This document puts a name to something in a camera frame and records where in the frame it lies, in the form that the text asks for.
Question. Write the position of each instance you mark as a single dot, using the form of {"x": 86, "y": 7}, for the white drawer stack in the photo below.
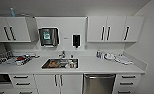
{"x": 127, "y": 84}
{"x": 22, "y": 85}

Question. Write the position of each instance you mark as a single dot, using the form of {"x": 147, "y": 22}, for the orange bowl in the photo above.
{"x": 53, "y": 63}

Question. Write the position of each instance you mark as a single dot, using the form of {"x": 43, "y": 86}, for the white two-door base cabinet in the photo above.
{"x": 46, "y": 86}

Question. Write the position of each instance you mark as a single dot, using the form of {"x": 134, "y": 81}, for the items on counter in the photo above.
{"x": 121, "y": 59}

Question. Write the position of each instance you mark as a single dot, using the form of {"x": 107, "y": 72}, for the stainless steel dishwasher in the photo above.
{"x": 99, "y": 85}

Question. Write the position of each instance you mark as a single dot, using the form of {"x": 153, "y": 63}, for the chrome faucet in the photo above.
{"x": 62, "y": 54}

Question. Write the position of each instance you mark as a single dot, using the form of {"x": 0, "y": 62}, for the blue dish soap bottle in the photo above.
{"x": 98, "y": 54}

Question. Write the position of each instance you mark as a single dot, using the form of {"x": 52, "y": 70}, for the white mug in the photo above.
{"x": 71, "y": 62}

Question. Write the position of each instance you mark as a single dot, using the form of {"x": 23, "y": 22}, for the grey paper towel dispenser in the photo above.
{"x": 48, "y": 37}

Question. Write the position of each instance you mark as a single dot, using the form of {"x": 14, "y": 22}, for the black soap dispenser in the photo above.
{"x": 76, "y": 40}

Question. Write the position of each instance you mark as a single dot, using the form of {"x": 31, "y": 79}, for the black built-in microwave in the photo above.
{"x": 0, "y": 78}

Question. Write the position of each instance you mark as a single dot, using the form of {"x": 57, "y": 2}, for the stainless steel sink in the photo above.
{"x": 61, "y": 65}

